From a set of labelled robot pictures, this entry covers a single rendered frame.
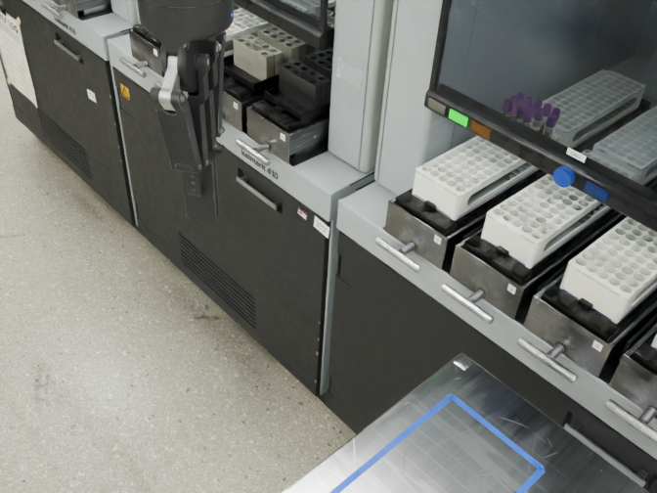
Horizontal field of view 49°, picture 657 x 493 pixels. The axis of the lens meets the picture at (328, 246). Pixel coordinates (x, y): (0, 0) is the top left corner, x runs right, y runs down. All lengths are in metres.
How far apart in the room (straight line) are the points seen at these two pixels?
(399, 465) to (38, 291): 1.63
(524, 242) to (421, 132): 0.28
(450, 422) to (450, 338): 0.41
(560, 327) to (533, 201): 0.23
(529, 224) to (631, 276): 0.17
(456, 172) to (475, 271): 0.19
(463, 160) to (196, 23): 0.78
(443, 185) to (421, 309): 0.25
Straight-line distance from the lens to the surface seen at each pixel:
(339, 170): 1.45
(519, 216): 1.19
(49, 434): 1.99
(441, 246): 1.22
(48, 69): 2.46
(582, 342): 1.13
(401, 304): 1.37
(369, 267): 1.39
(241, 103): 1.53
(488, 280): 1.18
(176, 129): 0.62
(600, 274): 1.13
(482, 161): 1.30
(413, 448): 0.90
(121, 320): 2.20
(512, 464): 0.92
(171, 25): 0.59
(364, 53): 1.33
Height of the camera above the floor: 1.56
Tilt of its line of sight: 41 degrees down
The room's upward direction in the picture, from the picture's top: 4 degrees clockwise
